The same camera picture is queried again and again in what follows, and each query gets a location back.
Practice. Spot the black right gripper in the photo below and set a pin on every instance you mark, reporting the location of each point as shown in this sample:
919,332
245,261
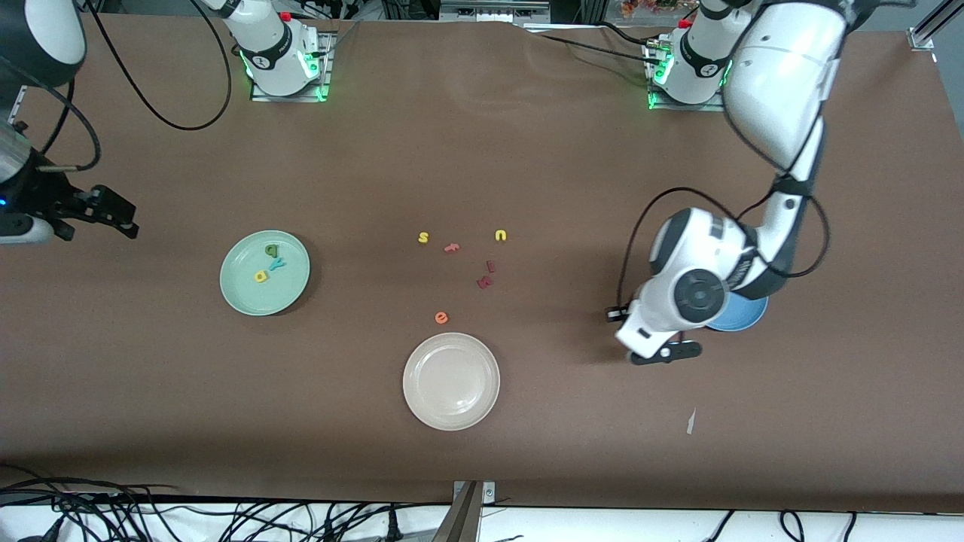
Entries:
47,197

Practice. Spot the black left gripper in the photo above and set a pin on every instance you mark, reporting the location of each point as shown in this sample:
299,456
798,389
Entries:
614,318

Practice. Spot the teal foam letter y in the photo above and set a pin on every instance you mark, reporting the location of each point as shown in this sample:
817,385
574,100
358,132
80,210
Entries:
277,263

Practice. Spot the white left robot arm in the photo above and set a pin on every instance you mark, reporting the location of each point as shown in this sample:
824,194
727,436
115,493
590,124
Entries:
783,83

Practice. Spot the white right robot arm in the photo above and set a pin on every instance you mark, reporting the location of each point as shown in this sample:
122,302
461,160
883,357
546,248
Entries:
275,53

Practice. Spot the blue plate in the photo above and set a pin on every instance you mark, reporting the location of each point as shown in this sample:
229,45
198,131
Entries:
745,316

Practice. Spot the white tape scrap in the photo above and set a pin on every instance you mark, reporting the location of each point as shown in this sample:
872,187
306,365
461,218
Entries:
690,421

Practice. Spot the green plate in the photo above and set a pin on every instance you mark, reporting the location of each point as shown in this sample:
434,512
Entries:
256,295

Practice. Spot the beige plate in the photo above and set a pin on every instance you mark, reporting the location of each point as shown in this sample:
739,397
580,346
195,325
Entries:
451,381

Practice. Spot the grey aluminium profile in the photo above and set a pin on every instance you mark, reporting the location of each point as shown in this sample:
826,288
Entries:
461,519

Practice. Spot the orange artificial flowers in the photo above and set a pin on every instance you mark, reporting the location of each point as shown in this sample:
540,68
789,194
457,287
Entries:
648,6

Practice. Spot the silver metal box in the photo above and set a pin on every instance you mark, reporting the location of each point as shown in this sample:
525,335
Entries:
493,9

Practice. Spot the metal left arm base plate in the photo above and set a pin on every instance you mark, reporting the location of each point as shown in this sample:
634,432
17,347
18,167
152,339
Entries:
678,107

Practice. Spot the small metal bracket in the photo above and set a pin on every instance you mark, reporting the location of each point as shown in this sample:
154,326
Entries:
489,493

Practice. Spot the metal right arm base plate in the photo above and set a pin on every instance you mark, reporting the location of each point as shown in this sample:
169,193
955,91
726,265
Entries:
325,68

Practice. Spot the aluminium frame corner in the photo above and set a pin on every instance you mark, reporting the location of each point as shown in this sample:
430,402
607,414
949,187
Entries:
926,31

